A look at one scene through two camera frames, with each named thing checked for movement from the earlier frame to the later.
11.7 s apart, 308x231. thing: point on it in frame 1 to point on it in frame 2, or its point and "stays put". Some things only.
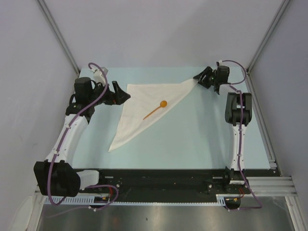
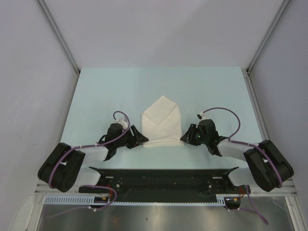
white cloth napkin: x=140 y=100 to x=161 y=123
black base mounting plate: x=171 y=183 stays put
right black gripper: x=207 y=72 to x=188 y=136
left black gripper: x=118 y=97 to x=137 y=139
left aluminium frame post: x=60 y=38 stays put
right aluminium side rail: x=265 y=136 stays put
